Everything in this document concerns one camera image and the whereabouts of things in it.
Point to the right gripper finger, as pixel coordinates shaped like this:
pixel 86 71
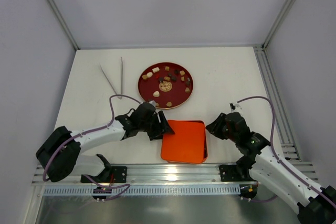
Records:
pixel 219 121
pixel 215 129

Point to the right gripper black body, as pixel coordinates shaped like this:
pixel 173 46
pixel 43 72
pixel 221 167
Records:
pixel 221 126

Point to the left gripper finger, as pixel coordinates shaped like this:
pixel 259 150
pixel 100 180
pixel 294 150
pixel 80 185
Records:
pixel 155 134
pixel 165 127

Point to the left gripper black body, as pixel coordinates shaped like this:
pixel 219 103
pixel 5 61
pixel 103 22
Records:
pixel 156 125

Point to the orange box lid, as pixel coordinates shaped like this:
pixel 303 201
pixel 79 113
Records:
pixel 183 141

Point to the metal tweezers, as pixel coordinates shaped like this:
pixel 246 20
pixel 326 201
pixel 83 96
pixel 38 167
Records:
pixel 113 73

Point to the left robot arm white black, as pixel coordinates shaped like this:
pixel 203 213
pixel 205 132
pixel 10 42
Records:
pixel 62 153

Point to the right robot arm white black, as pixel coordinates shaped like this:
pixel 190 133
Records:
pixel 311 202

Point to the orange chocolate box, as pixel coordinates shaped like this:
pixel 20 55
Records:
pixel 206 153

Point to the white heart chocolate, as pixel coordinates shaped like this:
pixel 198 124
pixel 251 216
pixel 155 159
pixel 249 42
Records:
pixel 156 94

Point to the white ribbed oval chocolate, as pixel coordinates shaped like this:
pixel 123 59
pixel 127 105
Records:
pixel 149 74

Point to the white rectangular chocolate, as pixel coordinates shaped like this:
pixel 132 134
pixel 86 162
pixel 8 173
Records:
pixel 155 69

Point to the round dark red tray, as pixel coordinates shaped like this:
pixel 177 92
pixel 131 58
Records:
pixel 170 84

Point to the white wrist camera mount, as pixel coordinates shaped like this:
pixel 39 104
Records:
pixel 235 107

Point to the aluminium front rail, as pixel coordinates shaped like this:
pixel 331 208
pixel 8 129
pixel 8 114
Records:
pixel 172 173

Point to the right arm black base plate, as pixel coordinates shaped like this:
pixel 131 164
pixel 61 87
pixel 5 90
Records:
pixel 234 173

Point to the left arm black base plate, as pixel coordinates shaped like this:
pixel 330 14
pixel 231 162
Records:
pixel 107 174

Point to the slotted cable duct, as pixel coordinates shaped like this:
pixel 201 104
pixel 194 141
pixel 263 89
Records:
pixel 145 190

